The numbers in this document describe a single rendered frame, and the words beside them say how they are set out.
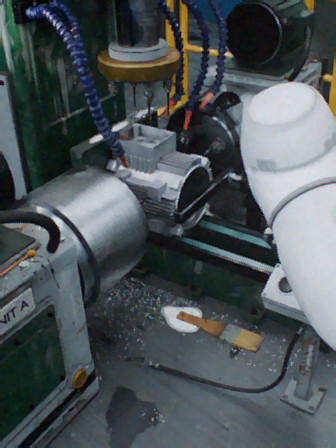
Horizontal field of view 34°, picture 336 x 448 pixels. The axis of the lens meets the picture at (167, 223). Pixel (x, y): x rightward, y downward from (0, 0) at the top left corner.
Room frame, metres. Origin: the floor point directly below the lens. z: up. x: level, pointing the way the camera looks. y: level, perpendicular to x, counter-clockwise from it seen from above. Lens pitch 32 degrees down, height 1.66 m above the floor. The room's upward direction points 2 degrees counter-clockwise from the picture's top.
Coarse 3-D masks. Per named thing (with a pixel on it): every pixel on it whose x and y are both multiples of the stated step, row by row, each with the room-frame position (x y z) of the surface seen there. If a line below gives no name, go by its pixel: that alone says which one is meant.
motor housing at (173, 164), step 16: (160, 160) 1.14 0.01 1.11; (176, 160) 1.14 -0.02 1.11; (192, 160) 1.14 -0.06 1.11; (144, 176) 1.13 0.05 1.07; (160, 176) 1.12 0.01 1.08; (176, 176) 1.10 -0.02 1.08; (192, 176) 1.21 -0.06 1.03; (208, 176) 1.18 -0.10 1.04; (144, 192) 1.11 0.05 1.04; (176, 192) 1.07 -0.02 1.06; (192, 192) 1.20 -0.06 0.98; (144, 208) 1.09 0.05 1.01; (160, 208) 1.06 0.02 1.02; (176, 208) 1.06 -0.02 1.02; (176, 224) 1.06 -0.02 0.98; (192, 224) 1.12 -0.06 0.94
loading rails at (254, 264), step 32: (224, 224) 1.15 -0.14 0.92; (160, 256) 1.10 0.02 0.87; (192, 256) 1.04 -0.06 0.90; (224, 256) 1.00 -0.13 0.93; (256, 256) 1.06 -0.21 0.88; (192, 288) 1.02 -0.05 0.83; (224, 288) 0.99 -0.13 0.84; (256, 288) 0.95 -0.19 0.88; (256, 320) 0.91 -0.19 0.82; (288, 320) 0.90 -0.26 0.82
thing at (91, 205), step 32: (32, 192) 0.92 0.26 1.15; (64, 192) 0.90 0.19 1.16; (96, 192) 0.91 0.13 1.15; (128, 192) 0.95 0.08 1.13; (64, 224) 0.83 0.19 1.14; (96, 224) 0.85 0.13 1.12; (128, 224) 0.89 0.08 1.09; (96, 256) 0.81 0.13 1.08; (128, 256) 0.87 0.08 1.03; (96, 288) 0.80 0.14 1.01
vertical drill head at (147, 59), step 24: (120, 0) 1.17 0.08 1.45; (144, 0) 1.16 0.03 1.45; (120, 24) 1.17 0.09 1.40; (144, 24) 1.16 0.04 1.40; (120, 48) 1.17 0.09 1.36; (144, 48) 1.16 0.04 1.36; (168, 48) 1.19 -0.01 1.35; (120, 72) 1.12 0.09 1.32; (144, 72) 1.11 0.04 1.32; (168, 72) 1.14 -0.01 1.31; (144, 96) 1.14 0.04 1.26; (168, 96) 1.20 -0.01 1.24
